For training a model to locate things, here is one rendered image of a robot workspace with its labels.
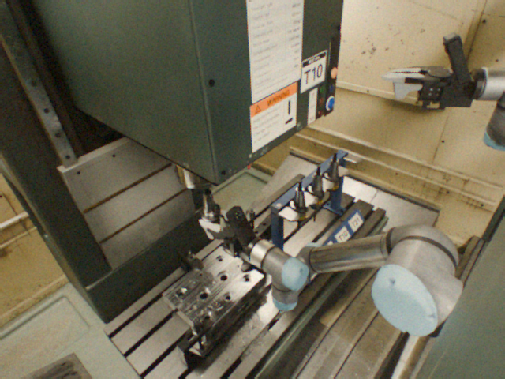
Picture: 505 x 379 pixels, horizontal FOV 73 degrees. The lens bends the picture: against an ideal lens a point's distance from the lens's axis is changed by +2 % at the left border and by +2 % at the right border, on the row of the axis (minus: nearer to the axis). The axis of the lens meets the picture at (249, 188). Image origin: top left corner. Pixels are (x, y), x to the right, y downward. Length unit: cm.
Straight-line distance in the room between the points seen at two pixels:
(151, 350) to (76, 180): 62
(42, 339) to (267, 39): 163
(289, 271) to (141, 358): 63
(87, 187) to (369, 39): 128
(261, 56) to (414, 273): 48
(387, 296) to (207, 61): 51
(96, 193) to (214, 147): 75
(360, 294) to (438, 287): 92
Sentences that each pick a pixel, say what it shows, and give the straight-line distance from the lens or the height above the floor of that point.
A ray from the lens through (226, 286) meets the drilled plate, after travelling 126.
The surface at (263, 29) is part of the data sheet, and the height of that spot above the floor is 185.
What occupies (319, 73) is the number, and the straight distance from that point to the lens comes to 86.
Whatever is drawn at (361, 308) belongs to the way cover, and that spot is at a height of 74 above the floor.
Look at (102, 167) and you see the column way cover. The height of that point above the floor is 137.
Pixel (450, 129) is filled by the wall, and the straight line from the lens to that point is 165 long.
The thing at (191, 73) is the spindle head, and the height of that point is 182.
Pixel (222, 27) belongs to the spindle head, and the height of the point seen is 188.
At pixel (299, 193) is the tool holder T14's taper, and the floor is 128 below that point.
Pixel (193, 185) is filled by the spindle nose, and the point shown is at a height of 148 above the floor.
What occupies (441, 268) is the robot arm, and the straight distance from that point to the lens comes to 72.
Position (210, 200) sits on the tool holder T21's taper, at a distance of 99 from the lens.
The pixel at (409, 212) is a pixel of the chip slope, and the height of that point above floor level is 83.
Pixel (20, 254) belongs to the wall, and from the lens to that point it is 182.
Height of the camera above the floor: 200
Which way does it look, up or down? 38 degrees down
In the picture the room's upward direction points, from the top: 4 degrees counter-clockwise
